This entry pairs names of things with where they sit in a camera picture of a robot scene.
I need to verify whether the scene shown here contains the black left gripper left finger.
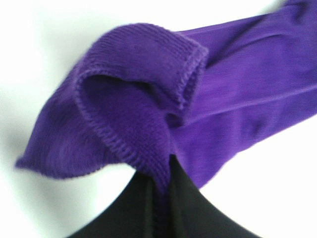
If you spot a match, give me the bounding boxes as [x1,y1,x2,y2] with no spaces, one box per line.
[64,171,159,238]

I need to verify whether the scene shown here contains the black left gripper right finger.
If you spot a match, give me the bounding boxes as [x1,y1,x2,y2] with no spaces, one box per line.
[164,155,259,238]

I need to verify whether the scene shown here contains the purple towel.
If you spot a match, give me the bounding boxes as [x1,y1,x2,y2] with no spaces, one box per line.
[14,0,317,196]

